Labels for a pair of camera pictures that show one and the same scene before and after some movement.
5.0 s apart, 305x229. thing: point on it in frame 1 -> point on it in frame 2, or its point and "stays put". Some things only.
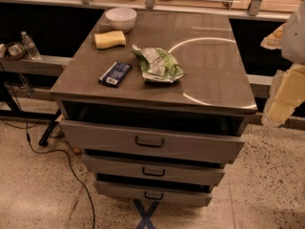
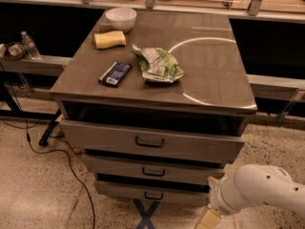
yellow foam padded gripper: [294, 40] -> [218, 196]
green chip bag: [158, 64] stays put
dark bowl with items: [13, 51] stays put
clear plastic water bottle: [31, 49] stays put
